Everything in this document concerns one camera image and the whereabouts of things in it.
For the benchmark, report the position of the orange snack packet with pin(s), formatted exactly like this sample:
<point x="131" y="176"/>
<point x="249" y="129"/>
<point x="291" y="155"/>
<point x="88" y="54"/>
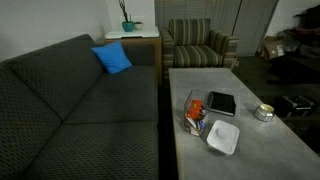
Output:
<point x="194" y="109"/>

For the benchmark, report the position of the clear plastic storage container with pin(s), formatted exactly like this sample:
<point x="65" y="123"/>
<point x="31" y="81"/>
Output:
<point x="193" y="128"/>

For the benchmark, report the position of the white container lid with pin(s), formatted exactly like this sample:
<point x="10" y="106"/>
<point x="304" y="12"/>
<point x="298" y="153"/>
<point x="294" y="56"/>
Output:
<point x="223" y="137"/>

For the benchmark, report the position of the wooden side table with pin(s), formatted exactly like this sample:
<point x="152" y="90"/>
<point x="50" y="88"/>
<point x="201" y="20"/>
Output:
<point x="158" y="56"/>

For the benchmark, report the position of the striped armchair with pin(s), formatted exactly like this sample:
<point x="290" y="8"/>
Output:
<point x="196" y="55"/>

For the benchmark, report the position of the blue snack packet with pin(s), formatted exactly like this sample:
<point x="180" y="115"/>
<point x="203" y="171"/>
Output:
<point x="201" y="125"/>

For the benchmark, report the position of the blue cushion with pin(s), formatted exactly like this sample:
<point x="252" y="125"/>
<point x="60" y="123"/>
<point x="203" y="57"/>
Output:
<point x="112" y="57"/>

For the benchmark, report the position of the white board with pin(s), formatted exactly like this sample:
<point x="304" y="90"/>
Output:
<point x="133" y="34"/>

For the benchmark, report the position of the small white pot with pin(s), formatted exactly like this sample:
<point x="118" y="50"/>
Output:
<point x="138" y="26"/>

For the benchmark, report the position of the teal plant pot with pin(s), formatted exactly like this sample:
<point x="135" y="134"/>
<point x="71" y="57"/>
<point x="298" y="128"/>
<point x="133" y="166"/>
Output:
<point x="128" y="26"/>

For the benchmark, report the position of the window blinds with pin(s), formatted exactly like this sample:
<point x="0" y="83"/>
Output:
<point x="193" y="9"/>

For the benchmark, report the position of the tall thin plant stem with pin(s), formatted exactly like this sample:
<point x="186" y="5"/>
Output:
<point x="123" y="10"/>

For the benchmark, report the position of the dark grey sofa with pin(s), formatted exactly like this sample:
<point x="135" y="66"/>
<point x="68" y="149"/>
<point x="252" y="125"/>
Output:
<point x="66" y="100"/>

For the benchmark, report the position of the silver candle tin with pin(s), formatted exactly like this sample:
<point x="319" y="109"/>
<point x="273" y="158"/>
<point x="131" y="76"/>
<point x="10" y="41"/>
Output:
<point x="264" y="113"/>

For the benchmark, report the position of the cardboard box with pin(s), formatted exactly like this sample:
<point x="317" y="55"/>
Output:
<point x="274" y="49"/>

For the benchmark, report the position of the black box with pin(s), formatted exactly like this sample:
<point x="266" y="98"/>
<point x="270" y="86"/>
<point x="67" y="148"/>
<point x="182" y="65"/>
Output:
<point x="293" y="106"/>

